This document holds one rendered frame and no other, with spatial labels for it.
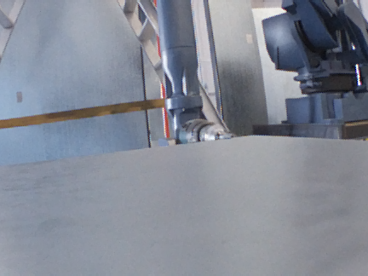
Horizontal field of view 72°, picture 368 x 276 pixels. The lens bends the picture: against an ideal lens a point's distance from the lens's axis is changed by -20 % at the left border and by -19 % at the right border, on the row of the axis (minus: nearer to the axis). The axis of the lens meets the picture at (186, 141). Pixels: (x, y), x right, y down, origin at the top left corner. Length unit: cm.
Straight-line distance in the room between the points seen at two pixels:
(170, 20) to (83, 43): 140
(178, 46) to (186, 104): 19
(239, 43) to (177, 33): 154
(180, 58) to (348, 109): 96
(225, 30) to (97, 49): 102
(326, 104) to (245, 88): 100
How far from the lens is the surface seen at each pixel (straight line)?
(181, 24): 101
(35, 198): 19
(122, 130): 222
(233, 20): 256
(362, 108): 169
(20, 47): 246
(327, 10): 154
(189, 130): 61
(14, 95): 239
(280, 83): 645
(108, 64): 227
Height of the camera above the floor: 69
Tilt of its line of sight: 4 degrees down
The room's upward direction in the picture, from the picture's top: 6 degrees counter-clockwise
